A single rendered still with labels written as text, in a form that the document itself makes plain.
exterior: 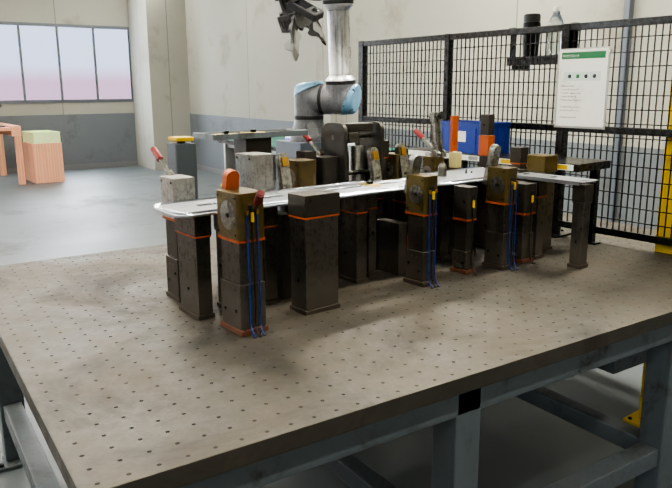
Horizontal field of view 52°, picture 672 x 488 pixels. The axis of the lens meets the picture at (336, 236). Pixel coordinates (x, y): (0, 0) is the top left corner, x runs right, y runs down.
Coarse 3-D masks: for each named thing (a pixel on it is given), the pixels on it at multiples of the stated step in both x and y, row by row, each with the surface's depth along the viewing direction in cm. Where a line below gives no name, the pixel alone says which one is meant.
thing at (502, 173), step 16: (496, 176) 228; (512, 176) 226; (496, 192) 228; (512, 192) 227; (496, 208) 230; (512, 208) 230; (496, 224) 231; (512, 224) 229; (496, 240) 232; (512, 240) 232; (496, 256) 232
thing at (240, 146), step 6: (252, 138) 225; (258, 138) 226; (264, 138) 228; (270, 138) 229; (234, 144) 229; (240, 144) 226; (246, 144) 224; (252, 144) 225; (258, 144) 226; (264, 144) 228; (270, 144) 229; (234, 150) 230; (240, 150) 227; (246, 150) 224; (252, 150) 225; (258, 150) 227; (264, 150) 228; (270, 150) 230
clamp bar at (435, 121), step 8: (432, 112) 256; (440, 112) 254; (432, 120) 256; (440, 120) 257; (432, 128) 256; (440, 128) 257; (432, 136) 257; (440, 136) 258; (432, 144) 257; (440, 144) 258
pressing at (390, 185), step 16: (448, 176) 240; (464, 176) 240; (480, 176) 240; (272, 192) 206; (288, 192) 205; (352, 192) 206; (368, 192) 208; (384, 192) 212; (160, 208) 181; (176, 208) 179; (192, 208) 179; (208, 208) 179
